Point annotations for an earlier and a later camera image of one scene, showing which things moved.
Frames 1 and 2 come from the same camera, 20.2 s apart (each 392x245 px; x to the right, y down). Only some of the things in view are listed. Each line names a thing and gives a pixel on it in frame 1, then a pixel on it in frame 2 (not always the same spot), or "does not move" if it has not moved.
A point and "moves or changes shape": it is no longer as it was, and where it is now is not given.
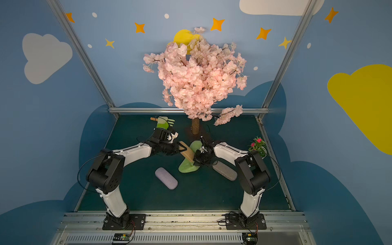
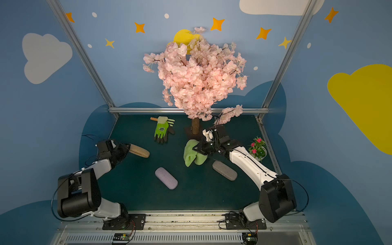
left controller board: (121, 237) does not move
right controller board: (250, 238) does not move
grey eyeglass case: (223, 170) does not move
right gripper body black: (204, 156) → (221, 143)
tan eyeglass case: (189, 153) moves or changes shape
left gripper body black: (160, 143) → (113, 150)
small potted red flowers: (259, 145) does not move
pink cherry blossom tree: (194, 77) does not move
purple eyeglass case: (169, 181) does not move
